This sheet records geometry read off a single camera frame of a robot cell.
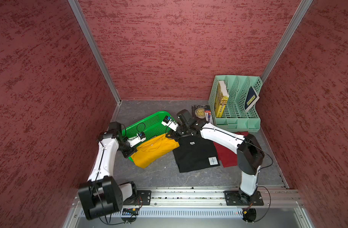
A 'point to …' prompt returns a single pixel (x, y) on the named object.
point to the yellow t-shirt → (148, 153)
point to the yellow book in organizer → (221, 99)
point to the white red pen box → (208, 116)
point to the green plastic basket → (151, 124)
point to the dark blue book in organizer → (251, 99)
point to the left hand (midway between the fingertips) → (132, 151)
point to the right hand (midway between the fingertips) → (168, 136)
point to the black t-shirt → (195, 152)
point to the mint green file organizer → (235, 118)
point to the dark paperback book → (198, 111)
